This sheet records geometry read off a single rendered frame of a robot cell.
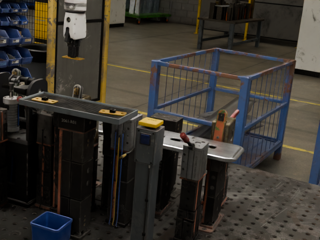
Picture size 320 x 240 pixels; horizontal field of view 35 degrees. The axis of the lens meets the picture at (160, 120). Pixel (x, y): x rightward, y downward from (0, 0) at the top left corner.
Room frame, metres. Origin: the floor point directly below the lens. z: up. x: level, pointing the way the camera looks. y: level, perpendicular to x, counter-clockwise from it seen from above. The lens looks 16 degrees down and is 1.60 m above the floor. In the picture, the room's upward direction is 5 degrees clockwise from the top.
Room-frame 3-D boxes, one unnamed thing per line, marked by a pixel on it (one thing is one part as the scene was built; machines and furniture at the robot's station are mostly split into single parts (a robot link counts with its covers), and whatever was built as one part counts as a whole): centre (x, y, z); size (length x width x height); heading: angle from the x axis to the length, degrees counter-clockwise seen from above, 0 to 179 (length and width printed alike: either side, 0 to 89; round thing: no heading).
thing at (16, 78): (1.82, 0.53, 0.94); 0.18 x 0.13 x 0.49; 69
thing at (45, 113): (1.78, 0.40, 0.89); 0.13 x 0.11 x 0.38; 159
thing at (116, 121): (1.58, 0.27, 1.16); 0.37 x 0.14 x 0.02; 69
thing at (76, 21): (1.95, 0.36, 1.38); 0.10 x 0.07 x 0.11; 160
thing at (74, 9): (1.95, 0.36, 1.45); 0.09 x 0.08 x 0.03; 160
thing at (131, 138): (1.70, 0.12, 0.90); 0.13 x 0.10 x 0.41; 159
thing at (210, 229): (1.75, -0.23, 0.84); 0.18 x 0.06 x 0.29; 159
